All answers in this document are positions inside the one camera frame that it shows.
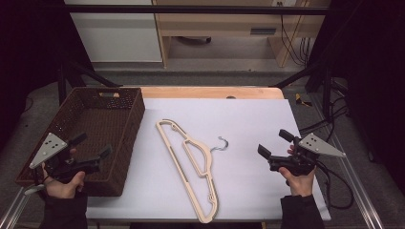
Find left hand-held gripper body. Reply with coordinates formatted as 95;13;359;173
29;132;101;184

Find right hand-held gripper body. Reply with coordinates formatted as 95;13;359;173
267;133;347;177

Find brown woven basket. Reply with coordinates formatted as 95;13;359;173
14;86;146;198

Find person's right hand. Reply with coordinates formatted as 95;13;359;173
278;144;317;198

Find person's left hand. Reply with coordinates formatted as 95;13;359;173
42;147;87;199

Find white table sheet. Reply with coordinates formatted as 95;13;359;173
85;97;332;222

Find yellow and black tool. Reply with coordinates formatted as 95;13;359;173
294;93;313;108

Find black metal stand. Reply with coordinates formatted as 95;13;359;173
57;59;124;106
270;61;336;121

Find black curtain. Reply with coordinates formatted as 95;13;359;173
0;0;94;152
308;0;405;194

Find grey power strip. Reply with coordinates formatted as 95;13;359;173
249;28;277;35

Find white cabinet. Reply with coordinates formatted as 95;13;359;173
63;0;163;63

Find light wooden desk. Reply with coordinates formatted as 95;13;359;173
152;0;330;69

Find grey left gripper cable plug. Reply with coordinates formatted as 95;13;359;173
23;183;46;196

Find black floor cables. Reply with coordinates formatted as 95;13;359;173
298;94;351;135

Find aluminium rail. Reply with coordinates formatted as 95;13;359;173
0;186;32;229
309;94;385;229

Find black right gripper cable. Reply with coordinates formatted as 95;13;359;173
314;160;355;211

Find black hanging desk cables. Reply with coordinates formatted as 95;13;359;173
277;1;310;67

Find black horizontal frame bar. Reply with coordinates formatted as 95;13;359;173
63;4;330;15

